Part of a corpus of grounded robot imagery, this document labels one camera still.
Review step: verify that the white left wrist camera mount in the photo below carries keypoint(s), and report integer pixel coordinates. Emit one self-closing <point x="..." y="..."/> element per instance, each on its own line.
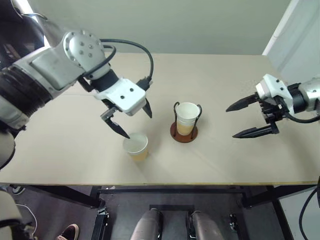
<point x="125" y="97"/>

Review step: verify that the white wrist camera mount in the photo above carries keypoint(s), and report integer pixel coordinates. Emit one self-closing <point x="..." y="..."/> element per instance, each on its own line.
<point x="125" y="97"/>
<point x="270" y="86"/>

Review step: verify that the black floor clamp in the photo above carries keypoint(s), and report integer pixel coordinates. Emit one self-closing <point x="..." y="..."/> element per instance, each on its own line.
<point x="233" y="222"/>
<point x="100" y="225"/>

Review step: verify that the dark grey rounded shape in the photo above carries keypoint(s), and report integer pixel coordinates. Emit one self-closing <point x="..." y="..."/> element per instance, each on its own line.
<point x="207" y="226"/>
<point x="147" y="225"/>

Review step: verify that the black office chair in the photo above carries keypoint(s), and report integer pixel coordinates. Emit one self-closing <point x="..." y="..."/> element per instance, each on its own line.
<point x="10" y="25"/>

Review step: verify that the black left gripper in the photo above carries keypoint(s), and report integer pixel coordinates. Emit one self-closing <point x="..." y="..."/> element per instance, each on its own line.
<point x="108" y="105"/>

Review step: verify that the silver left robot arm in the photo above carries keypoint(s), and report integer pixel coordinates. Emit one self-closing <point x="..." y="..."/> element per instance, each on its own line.
<point x="50" y="65"/>

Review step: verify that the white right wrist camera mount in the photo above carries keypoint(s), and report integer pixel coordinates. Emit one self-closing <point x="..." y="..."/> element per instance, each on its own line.
<point x="270" y="86"/>

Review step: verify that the white power strip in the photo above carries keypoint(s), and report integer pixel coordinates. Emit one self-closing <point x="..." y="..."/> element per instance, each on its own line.
<point x="18" y="189"/>

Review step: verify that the brown shoe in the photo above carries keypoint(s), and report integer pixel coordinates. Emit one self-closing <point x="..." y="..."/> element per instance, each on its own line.
<point x="68" y="232"/>

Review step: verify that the beige rounded shape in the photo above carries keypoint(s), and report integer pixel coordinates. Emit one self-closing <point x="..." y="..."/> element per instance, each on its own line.
<point x="8" y="205"/>

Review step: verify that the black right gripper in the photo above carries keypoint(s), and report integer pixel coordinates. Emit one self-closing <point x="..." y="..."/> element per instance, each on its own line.
<point x="272" y="112"/>

